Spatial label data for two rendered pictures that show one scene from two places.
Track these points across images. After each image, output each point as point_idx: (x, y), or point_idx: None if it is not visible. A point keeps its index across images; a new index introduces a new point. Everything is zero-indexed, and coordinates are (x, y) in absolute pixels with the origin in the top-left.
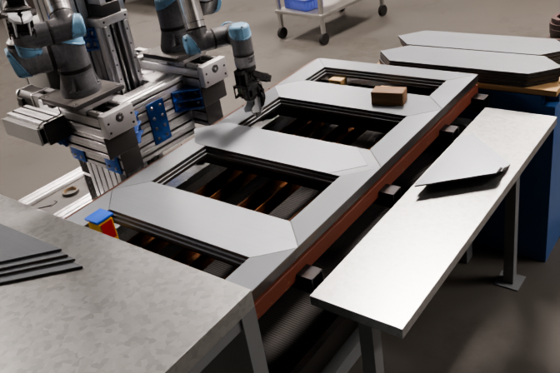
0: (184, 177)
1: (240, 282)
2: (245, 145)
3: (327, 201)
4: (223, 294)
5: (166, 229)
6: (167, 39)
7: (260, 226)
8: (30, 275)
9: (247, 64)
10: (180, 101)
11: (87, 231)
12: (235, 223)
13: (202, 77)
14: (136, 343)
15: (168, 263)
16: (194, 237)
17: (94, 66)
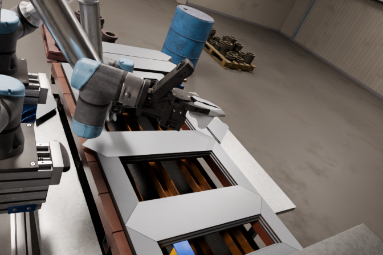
0: (76, 185)
1: (278, 227)
2: (141, 147)
3: (230, 166)
4: (366, 231)
5: (210, 227)
6: (3, 62)
7: (236, 195)
8: None
9: None
10: (21, 120)
11: (298, 254)
12: (226, 200)
13: (44, 95)
14: None
15: (341, 236)
16: (229, 221)
17: None
